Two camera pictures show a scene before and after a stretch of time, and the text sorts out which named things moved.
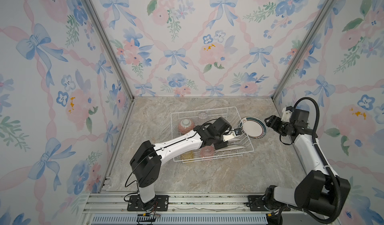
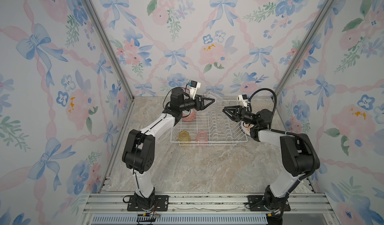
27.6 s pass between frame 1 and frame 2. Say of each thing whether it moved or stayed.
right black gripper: moved
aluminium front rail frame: stayed
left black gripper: moved
